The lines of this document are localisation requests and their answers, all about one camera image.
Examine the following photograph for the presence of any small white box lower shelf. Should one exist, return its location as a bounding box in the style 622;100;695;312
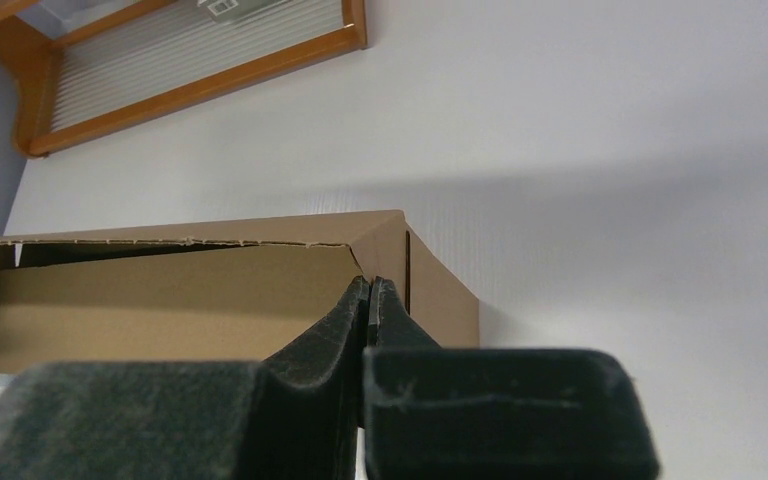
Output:
196;0;288;23

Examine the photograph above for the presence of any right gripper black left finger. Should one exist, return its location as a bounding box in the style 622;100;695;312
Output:
0;278;371;479

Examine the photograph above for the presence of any orange wooden shelf rack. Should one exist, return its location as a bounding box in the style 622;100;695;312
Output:
0;0;368;157

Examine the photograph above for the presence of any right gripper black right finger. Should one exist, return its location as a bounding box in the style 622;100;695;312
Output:
362;278;661;479

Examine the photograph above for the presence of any brown cardboard box sheet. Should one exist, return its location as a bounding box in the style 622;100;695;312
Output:
0;210;480;374

